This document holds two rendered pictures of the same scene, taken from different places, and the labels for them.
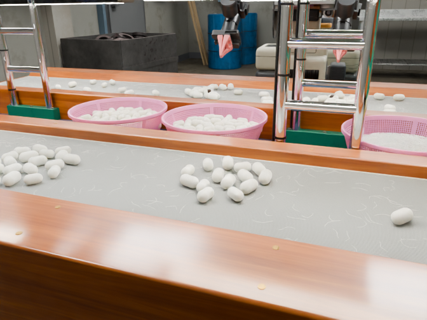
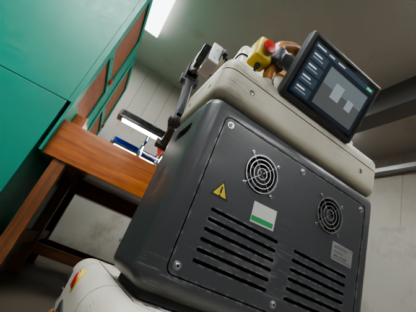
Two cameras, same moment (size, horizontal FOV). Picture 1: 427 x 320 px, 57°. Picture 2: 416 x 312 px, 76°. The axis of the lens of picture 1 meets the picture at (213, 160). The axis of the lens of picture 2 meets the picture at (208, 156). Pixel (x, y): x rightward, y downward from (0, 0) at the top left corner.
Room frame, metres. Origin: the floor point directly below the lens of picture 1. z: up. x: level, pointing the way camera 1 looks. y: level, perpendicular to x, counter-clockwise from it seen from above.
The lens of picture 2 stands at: (2.65, -1.06, 0.34)
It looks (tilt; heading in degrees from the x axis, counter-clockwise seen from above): 24 degrees up; 143
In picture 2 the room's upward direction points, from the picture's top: 22 degrees clockwise
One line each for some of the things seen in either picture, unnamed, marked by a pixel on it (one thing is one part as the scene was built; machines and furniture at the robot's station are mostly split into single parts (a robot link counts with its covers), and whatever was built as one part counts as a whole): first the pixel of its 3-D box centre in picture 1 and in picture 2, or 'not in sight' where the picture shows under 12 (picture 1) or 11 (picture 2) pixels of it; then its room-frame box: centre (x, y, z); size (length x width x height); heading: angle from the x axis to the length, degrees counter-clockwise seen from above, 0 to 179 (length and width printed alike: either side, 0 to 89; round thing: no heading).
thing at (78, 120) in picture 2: not in sight; (79, 130); (1.03, -0.79, 0.83); 0.30 x 0.06 x 0.07; 160
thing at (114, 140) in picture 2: not in sight; (145, 156); (0.60, -0.16, 1.08); 0.62 x 0.08 x 0.07; 70
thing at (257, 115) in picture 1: (214, 133); not in sight; (0.96, 0.00, 0.72); 0.27 x 0.27 x 0.10
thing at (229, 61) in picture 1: (233, 39); not in sight; (7.26, -0.38, 0.44); 1.20 x 0.74 x 0.89; 163
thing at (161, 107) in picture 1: (120, 124); not in sight; (1.06, 0.26, 0.72); 0.27 x 0.27 x 0.10
